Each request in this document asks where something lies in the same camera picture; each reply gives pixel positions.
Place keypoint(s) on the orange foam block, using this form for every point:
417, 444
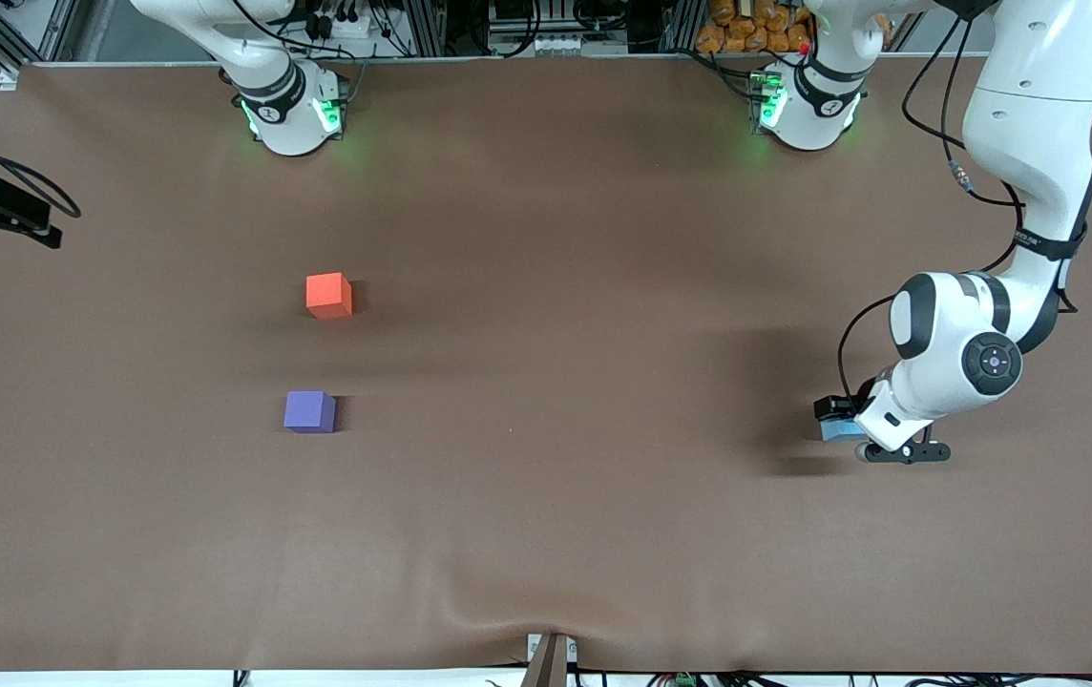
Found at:
328, 296

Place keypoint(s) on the brown camera mount post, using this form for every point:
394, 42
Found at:
546, 663

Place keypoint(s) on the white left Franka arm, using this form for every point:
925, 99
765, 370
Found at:
1033, 95

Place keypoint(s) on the brown table cloth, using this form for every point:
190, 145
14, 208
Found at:
603, 496

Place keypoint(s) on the purple foam block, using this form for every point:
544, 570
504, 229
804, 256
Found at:
309, 410

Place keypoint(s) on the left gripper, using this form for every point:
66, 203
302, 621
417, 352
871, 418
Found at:
835, 409

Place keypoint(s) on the green plug connector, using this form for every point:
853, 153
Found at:
684, 680

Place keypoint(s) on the white power strip with plugs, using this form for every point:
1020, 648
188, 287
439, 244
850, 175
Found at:
341, 21

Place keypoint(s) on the blue foam block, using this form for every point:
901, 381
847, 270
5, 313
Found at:
837, 429

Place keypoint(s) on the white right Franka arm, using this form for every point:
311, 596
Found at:
269, 95

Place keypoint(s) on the pile of orange packets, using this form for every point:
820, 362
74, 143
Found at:
746, 29

